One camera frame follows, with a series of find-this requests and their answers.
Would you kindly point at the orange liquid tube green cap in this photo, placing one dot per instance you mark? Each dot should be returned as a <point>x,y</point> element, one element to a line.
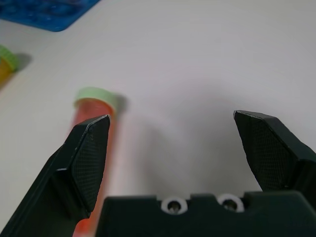
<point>7,55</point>

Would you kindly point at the blue test tube rack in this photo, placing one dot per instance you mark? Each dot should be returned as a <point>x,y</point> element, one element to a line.
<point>37,12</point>

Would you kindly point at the red liquid tube green cap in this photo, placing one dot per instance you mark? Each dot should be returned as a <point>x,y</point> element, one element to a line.
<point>93,108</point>

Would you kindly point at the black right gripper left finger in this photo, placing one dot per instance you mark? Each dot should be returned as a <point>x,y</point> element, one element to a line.
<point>61,177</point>

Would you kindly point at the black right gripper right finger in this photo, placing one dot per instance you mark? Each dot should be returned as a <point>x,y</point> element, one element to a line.
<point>274,153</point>

